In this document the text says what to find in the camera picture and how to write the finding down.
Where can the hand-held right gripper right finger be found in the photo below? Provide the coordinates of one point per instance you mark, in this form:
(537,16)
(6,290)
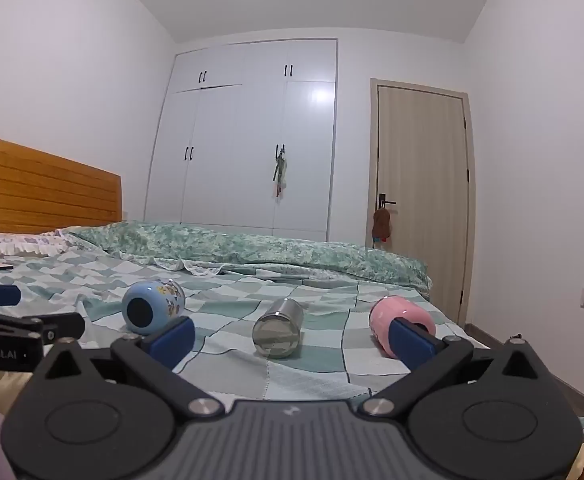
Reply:
(412,344)

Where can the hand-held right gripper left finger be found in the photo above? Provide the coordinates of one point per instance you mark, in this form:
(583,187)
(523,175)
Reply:
(172,342)

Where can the pink cup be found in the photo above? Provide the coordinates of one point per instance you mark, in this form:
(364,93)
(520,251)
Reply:
(384,317)

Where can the blue floral cup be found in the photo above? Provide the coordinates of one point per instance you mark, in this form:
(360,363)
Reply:
(154,305)

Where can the stainless steel cup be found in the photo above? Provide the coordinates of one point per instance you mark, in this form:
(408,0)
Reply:
(278,327)

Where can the purple floral ruffled pillow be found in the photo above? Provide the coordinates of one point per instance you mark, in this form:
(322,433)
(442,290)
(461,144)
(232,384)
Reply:
(19,245)

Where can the checkered bed sheet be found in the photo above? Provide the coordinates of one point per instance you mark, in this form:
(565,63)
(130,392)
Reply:
(232,285)

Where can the wooden headboard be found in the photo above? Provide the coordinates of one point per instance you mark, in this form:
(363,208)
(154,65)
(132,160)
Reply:
(42,190)

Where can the green floral quilt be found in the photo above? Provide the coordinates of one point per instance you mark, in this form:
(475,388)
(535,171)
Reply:
(252,247)

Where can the beige wooden door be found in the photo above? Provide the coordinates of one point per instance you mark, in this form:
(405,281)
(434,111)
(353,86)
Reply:
(422,185)

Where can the white wardrobe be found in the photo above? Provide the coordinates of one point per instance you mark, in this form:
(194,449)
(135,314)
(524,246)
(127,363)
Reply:
(232,160)

